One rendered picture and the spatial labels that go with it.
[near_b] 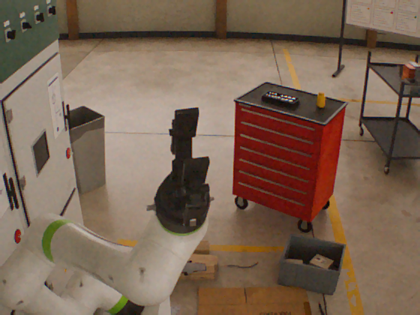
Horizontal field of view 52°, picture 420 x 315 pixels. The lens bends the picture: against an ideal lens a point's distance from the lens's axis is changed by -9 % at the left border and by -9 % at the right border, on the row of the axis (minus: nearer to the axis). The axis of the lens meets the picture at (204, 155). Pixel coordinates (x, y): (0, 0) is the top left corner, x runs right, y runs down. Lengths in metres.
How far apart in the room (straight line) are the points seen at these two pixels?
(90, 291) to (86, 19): 7.76
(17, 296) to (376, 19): 6.27
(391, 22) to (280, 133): 3.95
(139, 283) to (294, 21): 7.98
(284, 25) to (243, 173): 5.41
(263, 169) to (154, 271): 2.63
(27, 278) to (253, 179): 2.55
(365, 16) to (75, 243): 6.19
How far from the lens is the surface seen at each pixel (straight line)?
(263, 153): 3.37
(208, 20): 8.60
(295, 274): 3.05
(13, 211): 1.90
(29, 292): 1.20
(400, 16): 6.80
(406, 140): 4.86
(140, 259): 0.85
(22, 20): 1.93
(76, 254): 1.03
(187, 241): 0.87
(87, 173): 3.99
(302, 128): 3.14
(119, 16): 8.83
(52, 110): 2.25
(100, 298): 1.58
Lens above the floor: 2.19
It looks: 29 degrees down
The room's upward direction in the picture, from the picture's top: straight up
